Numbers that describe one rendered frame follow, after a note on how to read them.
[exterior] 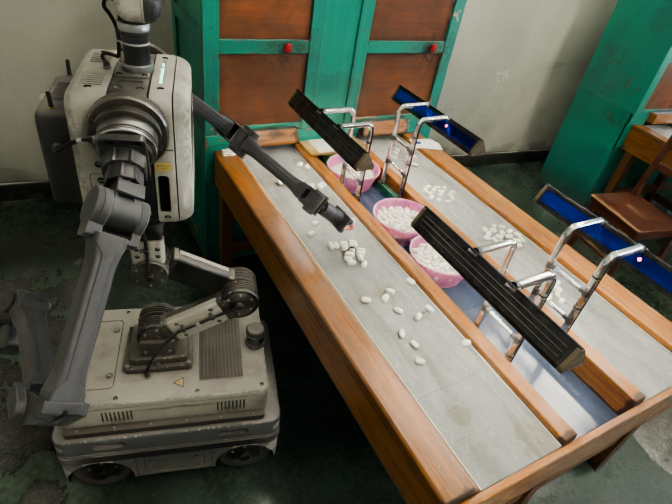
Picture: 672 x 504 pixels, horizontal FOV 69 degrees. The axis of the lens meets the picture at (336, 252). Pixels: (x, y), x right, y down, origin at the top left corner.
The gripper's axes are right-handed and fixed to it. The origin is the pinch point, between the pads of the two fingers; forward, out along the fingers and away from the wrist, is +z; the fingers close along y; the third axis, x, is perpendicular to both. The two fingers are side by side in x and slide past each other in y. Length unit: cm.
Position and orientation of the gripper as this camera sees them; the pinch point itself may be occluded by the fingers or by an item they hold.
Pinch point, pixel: (351, 227)
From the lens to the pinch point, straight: 188.0
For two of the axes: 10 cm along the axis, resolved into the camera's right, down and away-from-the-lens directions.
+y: -4.8, -5.9, 6.4
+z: 5.6, 3.5, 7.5
